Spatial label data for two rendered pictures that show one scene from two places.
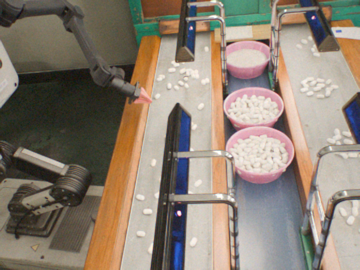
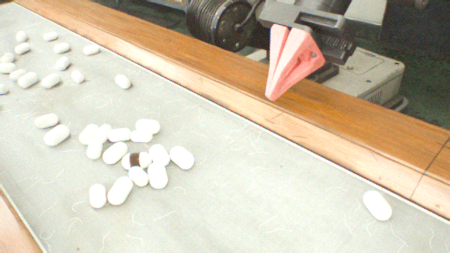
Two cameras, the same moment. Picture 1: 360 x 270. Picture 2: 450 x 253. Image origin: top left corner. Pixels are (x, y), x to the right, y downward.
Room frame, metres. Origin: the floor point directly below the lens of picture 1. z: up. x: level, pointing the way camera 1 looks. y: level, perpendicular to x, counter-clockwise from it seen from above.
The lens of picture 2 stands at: (1.56, -0.19, 1.05)
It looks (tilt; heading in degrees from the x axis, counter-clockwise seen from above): 38 degrees down; 129
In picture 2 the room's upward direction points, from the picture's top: 6 degrees counter-clockwise
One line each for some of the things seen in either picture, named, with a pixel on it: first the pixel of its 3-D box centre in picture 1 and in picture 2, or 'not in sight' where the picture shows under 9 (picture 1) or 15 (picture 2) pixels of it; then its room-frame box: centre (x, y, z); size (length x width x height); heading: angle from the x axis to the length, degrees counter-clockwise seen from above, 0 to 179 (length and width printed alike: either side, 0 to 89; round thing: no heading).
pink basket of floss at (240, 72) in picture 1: (246, 60); not in sight; (1.76, -0.43, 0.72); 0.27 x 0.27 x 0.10
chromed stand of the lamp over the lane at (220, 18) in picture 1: (207, 52); not in sight; (1.62, -0.20, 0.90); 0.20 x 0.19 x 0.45; 171
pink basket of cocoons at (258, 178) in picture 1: (259, 156); not in sight; (1.05, -0.31, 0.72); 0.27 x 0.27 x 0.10
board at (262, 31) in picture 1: (243, 33); not in sight; (1.98, -0.46, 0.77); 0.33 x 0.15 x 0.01; 81
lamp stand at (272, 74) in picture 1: (291, 45); not in sight; (1.56, -0.59, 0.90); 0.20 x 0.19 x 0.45; 171
